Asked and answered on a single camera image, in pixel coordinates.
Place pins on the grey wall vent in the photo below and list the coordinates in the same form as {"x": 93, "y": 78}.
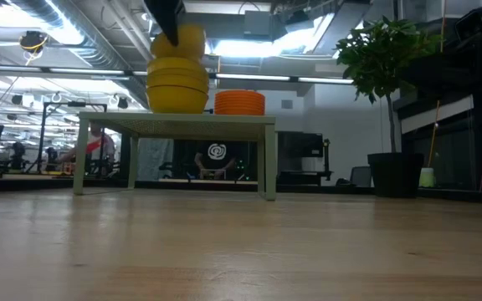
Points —
{"x": 287, "y": 104}

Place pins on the black cabinet white stripe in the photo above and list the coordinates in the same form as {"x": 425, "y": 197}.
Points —
{"x": 433, "y": 113}

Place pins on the linear ceiling light bar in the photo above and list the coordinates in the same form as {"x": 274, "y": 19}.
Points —
{"x": 257, "y": 77}

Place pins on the green potted plant black pot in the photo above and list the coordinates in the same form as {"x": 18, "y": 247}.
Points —
{"x": 383, "y": 54}

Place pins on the black wall monitor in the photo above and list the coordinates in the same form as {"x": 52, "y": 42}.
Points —
{"x": 299, "y": 144}

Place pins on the green perforated metal shelf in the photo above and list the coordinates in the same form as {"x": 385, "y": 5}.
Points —
{"x": 182, "y": 123}

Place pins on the person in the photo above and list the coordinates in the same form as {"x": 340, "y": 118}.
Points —
{"x": 217, "y": 156}
{"x": 17, "y": 152}
{"x": 98, "y": 146}

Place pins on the black ceiling dome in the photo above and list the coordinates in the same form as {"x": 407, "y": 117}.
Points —
{"x": 33, "y": 41}

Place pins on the light green bucket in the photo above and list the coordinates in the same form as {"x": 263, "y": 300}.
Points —
{"x": 427, "y": 177}

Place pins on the grey office chair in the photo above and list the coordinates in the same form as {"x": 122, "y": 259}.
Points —
{"x": 361, "y": 176}

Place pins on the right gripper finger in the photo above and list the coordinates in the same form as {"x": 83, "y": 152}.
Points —
{"x": 167, "y": 16}

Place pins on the grey ceiling unit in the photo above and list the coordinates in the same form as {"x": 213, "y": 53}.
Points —
{"x": 262, "y": 25}

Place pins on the white hanging cloth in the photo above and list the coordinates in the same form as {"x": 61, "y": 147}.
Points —
{"x": 155, "y": 159}

